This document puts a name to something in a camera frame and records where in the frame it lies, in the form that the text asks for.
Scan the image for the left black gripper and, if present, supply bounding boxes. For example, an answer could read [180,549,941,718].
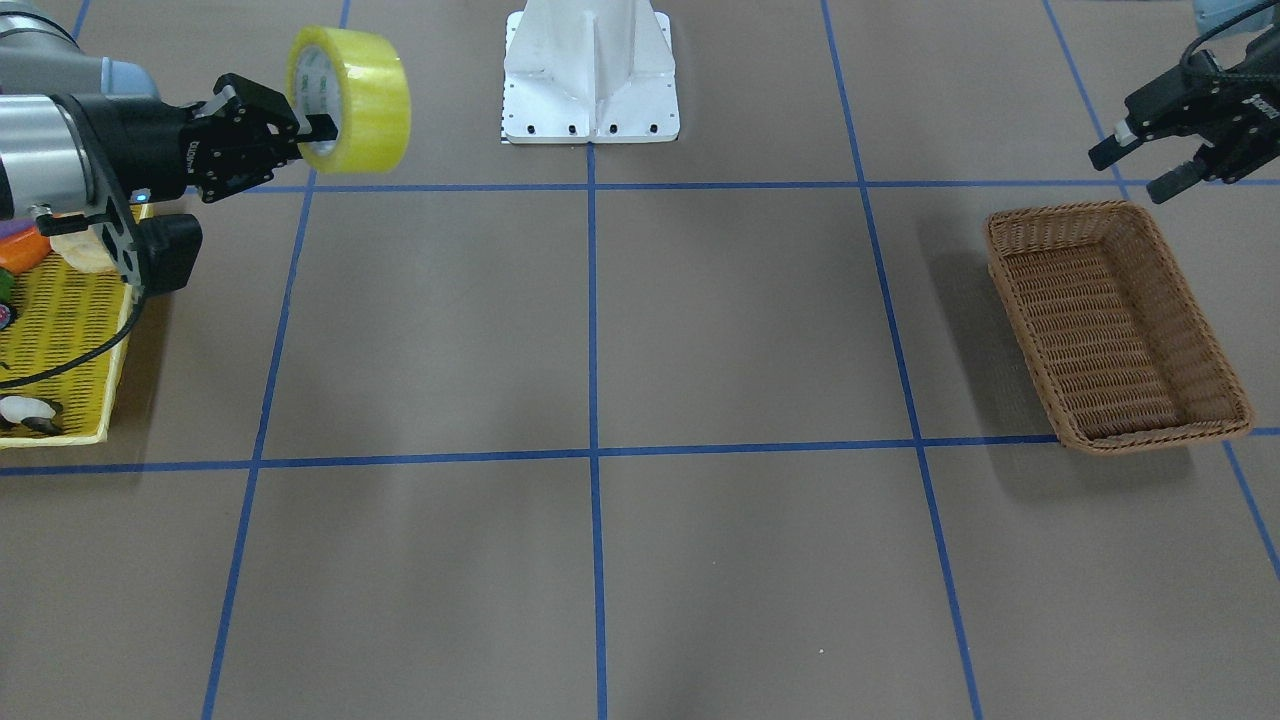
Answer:
[1088,32,1277,205]

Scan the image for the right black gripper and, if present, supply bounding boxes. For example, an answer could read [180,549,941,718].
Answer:
[76,73,339,202]

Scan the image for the yellow tape roll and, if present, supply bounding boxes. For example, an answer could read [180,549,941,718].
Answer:
[285,26,412,174]

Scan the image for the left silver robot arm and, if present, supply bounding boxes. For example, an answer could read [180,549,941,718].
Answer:
[1088,1,1279,204]

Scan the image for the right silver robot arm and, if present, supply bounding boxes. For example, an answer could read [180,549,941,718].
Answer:
[3,1,340,220]

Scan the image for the brown wicker basket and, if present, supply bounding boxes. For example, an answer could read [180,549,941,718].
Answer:
[984,200,1254,456]

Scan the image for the yellow plastic basket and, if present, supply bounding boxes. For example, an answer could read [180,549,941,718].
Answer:
[1,252,136,450]

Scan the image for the croissant toy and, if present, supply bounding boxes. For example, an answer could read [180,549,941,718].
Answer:
[47,231,116,274]

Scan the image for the orange carrot toy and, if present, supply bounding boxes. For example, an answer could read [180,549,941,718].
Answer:
[0,227,51,275]

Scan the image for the panda figurine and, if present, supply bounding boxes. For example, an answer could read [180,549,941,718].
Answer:
[1,395,64,437]

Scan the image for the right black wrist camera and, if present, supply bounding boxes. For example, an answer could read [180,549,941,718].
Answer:
[90,161,204,299]

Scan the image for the white pedestal column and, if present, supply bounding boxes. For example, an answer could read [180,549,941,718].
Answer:
[500,1,681,145]

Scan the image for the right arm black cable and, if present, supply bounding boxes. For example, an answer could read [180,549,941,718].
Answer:
[0,290,146,389]

